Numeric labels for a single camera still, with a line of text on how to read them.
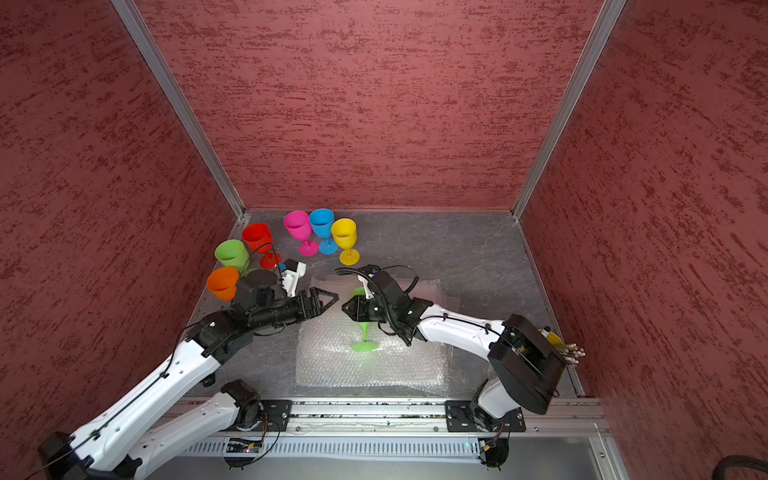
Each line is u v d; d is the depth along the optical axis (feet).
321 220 3.29
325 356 2.60
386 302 2.06
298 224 3.16
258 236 3.19
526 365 1.41
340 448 2.54
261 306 1.83
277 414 2.42
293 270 2.20
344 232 3.25
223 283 2.89
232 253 3.09
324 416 2.48
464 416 2.43
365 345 2.66
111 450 1.29
